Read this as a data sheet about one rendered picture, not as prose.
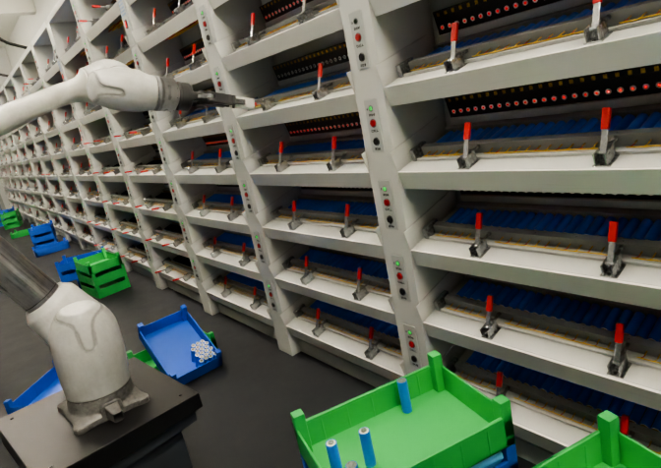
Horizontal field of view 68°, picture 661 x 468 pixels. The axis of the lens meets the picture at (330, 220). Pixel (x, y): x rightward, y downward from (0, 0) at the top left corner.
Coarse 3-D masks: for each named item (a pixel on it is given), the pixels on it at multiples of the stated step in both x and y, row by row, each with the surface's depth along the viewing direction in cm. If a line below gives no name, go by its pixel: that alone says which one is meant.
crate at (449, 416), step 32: (384, 384) 91; (416, 384) 93; (448, 384) 93; (320, 416) 86; (352, 416) 89; (384, 416) 90; (416, 416) 88; (448, 416) 87; (480, 416) 85; (320, 448) 85; (352, 448) 83; (384, 448) 82; (416, 448) 80; (448, 448) 72; (480, 448) 75
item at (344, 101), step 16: (288, 80) 164; (352, 80) 116; (256, 96) 168; (336, 96) 122; (352, 96) 118; (240, 112) 165; (256, 112) 155; (272, 112) 146; (288, 112) 140; (304, 112) 135; (320, 112) 130; (336, 112) 125
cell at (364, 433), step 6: (360, 432) 78; (366, 432) 77; (360, 438) 77; (366, 438) 77; (366, 444) 77; (372, 444) 78; (366, 450) 78; (372, 450) 78; (366, 456) 78; (372, 456) 78; (366, 462) 78; (372, 462) 78
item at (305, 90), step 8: (336, 80) 130; (344, 80) 128; (296, 88) 146; (304, 88) 141; (312, 88) 139; (328, 88) 134; (272, 96) 154; (280, 96) 151; (288, 96) 149; (296, 96) 143
